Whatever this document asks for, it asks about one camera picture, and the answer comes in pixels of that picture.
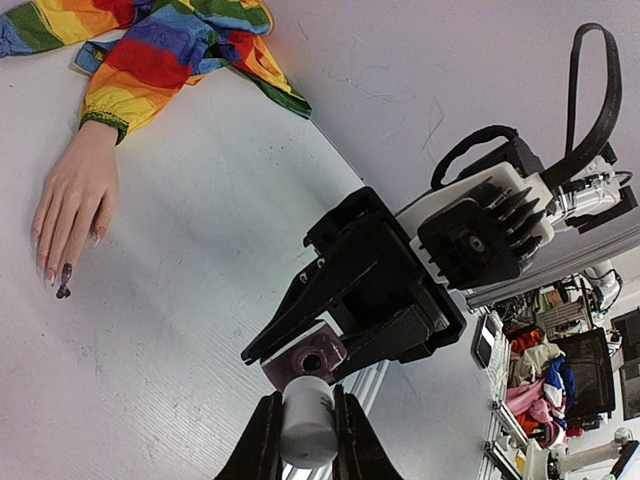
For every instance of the rainbow striped jacket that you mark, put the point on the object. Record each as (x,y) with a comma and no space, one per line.
(140,54)

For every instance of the purple polish spill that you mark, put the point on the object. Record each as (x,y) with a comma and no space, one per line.
(63,292)

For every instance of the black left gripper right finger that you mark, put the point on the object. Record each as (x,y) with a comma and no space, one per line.
(360,454)

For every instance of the background clutter shelf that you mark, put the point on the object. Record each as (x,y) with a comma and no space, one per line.
(534,411)

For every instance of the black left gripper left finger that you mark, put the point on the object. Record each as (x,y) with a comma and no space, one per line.
(256,455)

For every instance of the mannequin hand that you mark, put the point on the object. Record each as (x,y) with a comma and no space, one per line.
(78,200)

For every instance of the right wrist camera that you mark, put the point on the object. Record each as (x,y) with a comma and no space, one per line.
(482,230)

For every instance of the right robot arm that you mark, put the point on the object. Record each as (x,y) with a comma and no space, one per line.
(582,197)

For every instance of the small nail polish bottle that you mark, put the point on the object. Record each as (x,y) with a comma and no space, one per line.
(318,352)

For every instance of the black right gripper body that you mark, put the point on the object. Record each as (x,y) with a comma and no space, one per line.
(398,279)

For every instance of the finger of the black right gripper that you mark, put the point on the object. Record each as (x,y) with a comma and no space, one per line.
(323,282)
(368,341)

